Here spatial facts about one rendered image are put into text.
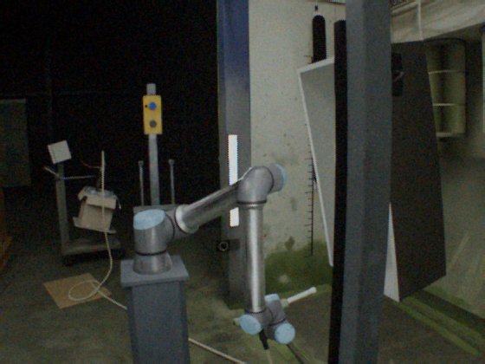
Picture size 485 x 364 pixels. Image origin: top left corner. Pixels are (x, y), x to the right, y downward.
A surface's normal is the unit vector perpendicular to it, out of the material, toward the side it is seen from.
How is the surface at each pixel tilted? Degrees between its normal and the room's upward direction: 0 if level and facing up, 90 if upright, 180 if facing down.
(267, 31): 90
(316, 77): 90
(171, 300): 90
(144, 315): 90
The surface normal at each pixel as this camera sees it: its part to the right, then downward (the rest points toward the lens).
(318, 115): 0.36, 0.11
